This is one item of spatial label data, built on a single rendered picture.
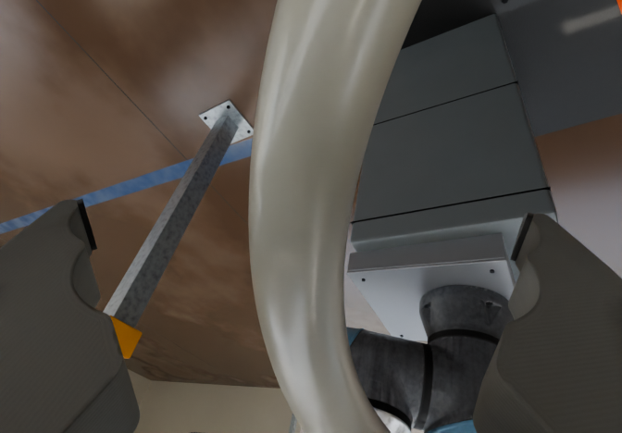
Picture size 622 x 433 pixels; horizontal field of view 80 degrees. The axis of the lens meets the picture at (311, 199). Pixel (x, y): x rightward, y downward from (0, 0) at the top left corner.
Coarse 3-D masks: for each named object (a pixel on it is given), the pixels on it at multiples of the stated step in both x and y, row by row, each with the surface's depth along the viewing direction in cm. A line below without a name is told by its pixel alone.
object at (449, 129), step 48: (432, 48) 123; (480, 48) 110; (384, 96) 118; (432, 96) 105; (480, 96) 95; (384, 144) 101; (432, 144) 92; (480, 144) 84; (528, 144) 78; (384, 192) 89; (432, 192) 82; (480, 192) 75; (528, 192) 70; (384, 240) 80; (432, 240) 77
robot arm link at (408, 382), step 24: (360, 336) 71; (384, 336) 73; (360, 360) 67; (384, 360) 67; (408, 360) 67; (384, 384) 64; (408, 384) 65; (384, 408) 61; (408, 408) 64; (408, 432) 63
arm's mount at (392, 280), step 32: (352, 256) 85; (384, 256) 81; (416, 256) 77; (448, 256) 73; (480, 256) 70; (384, 288) 84; (416, 288) 81; (512, 288) 73; (384, 320) 94; (416, 320) 90
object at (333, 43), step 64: (320, 0) 7; (384, 0) 7; (320, 64) 8; (384, 64) 8; (256, 128) 9; (320, 128) 8; (256, 192) 10; (320, 192) 9; (256, 256) 11; (320, 256) 10; (320, 320) 11; (320, 384) 13
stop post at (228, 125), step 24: (216, 120) 176; (240, 120) 173; (216, 144) 161; (192, 168) 152; (216, 168) 158; (192, 192) 144; (168, 216) 133; (192, 216) 141; (168, 240) 130; (144, 264) 120; (120, 288) 117; (144, 288) 119; (120, 312) 110; (120, 336) 107
